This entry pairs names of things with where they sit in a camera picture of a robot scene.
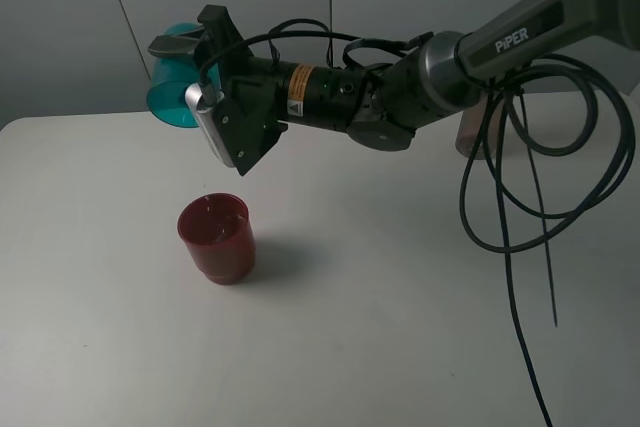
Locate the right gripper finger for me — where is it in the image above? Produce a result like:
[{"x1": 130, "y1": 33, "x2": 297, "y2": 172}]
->
[{"x1": 147, "y1": 34, "x2": 201, "y2": 59}]

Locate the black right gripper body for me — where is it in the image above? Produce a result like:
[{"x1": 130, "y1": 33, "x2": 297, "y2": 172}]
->
[{"x1": 196, "y1": 5, "x2": 286, "y2": 176}]

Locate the teal transparent plastic cup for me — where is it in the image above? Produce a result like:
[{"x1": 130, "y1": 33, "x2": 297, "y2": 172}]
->
[{"x1": 146, "y1": 23, "x2": 205, "y2": 128}]

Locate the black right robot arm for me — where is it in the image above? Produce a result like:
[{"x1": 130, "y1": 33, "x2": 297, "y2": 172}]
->
[{"x1": 148, "y1": 0, "x2": 639, "y2": 174}]

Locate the red plastic cup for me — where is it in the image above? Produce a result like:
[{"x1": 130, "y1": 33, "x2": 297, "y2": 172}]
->
[{"x1": 177, "y1": 193, "x2": 256, "y2": 285}]

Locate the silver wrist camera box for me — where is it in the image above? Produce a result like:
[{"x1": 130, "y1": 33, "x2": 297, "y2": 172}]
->
[{"x1": 184, "y1": 83, "x2": 234, "y2": 168}]

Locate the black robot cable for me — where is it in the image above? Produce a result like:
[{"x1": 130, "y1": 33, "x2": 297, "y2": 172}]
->
[{"x1": 199, "y1": 19, "x2": 632, "y2": 427}]

